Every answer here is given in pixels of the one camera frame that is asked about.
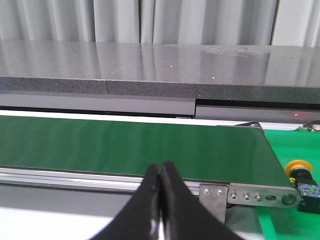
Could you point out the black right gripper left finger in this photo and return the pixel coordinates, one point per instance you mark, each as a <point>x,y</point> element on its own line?
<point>139,219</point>

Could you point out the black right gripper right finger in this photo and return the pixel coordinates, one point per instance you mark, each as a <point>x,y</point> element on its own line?
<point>184,217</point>

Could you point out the yellow black push button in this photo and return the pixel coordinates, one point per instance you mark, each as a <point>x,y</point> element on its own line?
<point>300,175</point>

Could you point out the green conveyor belt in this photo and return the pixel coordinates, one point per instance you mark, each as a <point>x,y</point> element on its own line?
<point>232,154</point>

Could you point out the bright green mat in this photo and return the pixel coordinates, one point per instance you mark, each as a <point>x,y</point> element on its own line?
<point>291,224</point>

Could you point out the grey panel under countertop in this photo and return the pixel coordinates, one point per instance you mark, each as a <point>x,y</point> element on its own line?
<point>148,105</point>

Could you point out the grey stone countertop slab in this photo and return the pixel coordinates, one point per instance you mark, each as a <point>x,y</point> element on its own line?
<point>252,73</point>

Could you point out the white pleated curtain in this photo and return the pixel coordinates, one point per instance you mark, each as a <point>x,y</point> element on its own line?
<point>184,22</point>

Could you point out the metal conveyor end bracket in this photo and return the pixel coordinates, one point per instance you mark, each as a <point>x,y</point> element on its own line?
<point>215,196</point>

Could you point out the aluminium conveyor side rail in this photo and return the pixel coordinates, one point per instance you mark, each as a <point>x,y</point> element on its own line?
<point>69,180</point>

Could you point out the small wired sensor board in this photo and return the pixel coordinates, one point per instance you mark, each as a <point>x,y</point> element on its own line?
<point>313,126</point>

